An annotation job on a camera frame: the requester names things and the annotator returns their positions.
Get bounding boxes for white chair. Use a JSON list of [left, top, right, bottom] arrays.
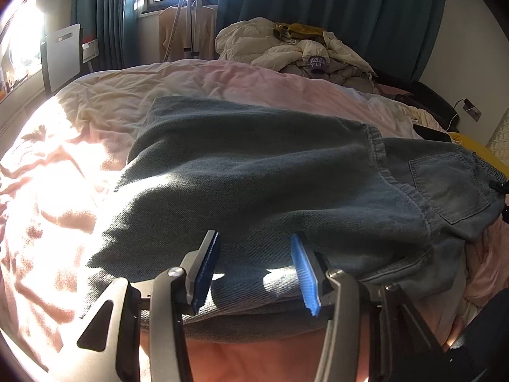
[[40, 23, 85, 96]]

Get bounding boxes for black sofa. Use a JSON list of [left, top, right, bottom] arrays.
[[374, 67, 460, 132]]

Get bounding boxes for white dressing table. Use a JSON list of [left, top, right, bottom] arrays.
[[0, 69, 50, 144]]

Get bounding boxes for grey garment with purple label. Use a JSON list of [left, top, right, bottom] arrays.
[[278, 53, 378, 88]]

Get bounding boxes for garment steamer stand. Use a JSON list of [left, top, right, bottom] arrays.
[[165, 0, 213, 62]]

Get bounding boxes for white quilted headboard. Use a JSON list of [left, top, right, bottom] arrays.
[[486, 107, 509, 166]]

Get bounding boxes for mustard yellow garment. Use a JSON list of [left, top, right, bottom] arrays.
[[272, 22, 327, 42]]

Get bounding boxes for wide blue curtain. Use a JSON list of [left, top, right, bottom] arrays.
[[215, 0, 448, 84]]

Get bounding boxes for yellow pillow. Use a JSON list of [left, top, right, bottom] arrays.
[[453, 131, 506, 168]]

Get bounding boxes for narrow blue curtain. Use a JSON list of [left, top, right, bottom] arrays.
[[73, 0, 144, 74]]

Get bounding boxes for pink cloth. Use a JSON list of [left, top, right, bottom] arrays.
[[378, 83, 414, 100]]

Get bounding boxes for pile of light clothes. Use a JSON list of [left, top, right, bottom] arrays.
[[215, 17, 378, 84]]

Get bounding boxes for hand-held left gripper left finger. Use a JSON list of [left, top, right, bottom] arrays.
[[75, 230, 222, 382]]

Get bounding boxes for blue denim jeans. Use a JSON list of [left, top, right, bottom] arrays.
[[85, 95, 507, 345]]

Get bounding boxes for wall socket with plug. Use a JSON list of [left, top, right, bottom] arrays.
[[463, 97, 483, 122]]

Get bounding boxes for beige hanging garment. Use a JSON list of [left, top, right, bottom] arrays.
[[158, 3, 219, 63]]

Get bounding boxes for cluster of cosmetic bottles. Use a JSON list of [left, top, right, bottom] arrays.
[[0, 67, 30, 98]]

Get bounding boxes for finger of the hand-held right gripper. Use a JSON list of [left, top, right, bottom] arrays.
[[490, 181, 509, 224]]

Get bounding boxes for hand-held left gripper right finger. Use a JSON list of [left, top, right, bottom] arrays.
[[290, 234, 444, 382]]

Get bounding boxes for dark flat item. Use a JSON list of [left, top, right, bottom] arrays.
[[414, 124, 454, 143]]

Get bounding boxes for white charging cable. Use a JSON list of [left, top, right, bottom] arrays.
[[445, 99, 478, 132]]

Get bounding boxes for white side table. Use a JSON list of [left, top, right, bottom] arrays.
[[80, 37, 99, 73]]

